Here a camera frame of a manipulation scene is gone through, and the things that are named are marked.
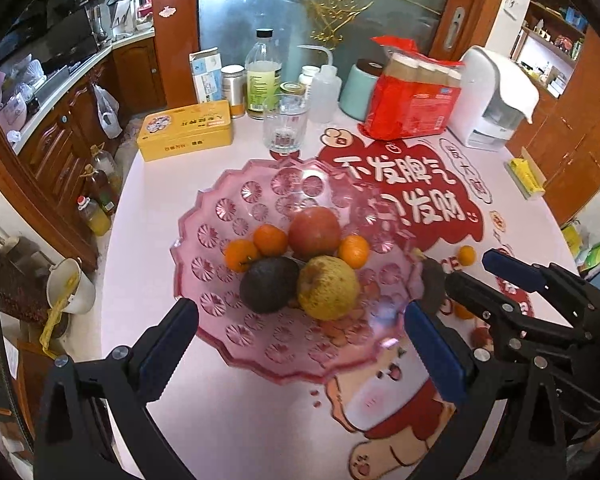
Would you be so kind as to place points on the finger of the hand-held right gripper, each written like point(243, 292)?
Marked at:
point(475, 297)
point(512, 270)

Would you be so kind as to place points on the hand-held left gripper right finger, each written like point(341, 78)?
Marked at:
point(435, 360)

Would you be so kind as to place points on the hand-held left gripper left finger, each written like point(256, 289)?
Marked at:
point(167, 350)

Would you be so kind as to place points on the red lychee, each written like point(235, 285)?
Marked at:
point(480, 336)

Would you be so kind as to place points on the pink glass fruit bowl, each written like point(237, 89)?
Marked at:
point(230, 332)

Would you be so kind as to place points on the dark avocado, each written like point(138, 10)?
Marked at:
point(269, 286)

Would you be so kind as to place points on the yellow spotted pear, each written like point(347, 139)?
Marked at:
point(328, 288)

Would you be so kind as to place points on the red apple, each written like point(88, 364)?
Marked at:
point(315, 232)

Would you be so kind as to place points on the white bucket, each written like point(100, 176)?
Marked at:
point(72, 290)

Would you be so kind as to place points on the yellow plastic ladle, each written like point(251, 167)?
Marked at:
point(55, 316)

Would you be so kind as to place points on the cooking oil bottle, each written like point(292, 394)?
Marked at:
point(106, 167)
point(100, 191)
point(94, 217)

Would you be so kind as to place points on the white countertop appliance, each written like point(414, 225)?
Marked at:
point(480, 105)

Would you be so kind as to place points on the white towel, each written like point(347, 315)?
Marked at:
point(519, 87)

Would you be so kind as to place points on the red paper cup pack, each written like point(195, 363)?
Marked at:
point(412, 100)

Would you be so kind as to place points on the yellow tin box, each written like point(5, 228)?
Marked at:
point(185, 132)

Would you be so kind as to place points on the wooden kitchen cabinet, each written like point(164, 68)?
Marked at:
point(65, 140)

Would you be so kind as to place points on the teal canister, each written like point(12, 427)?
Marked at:
point(361, 91)

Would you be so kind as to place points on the white plastic bag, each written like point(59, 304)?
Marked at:
point(106, 110)

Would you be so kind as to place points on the white squeeze bottle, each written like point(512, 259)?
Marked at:
point(322, 95)

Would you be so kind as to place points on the clear drinking glass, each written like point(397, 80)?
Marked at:
point(285, 125)

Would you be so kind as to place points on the metal can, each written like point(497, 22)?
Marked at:
point(233, 90)

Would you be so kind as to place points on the small lidded glass jar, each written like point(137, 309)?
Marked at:
point(292, 88)

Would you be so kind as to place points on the white blue carton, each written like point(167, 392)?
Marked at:
point(206, 75)

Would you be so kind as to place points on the glass bottle green label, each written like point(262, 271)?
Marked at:
point(263, 80)

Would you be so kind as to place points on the black range hood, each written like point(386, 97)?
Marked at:
point(55, 40)

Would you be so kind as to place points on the frosted glass sliding door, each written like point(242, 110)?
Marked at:
point(240, 15)

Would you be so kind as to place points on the wooden wall cabinet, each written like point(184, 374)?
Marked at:
point(580, 135)

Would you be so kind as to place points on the white wall switch panel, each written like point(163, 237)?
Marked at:
point(511, 5)

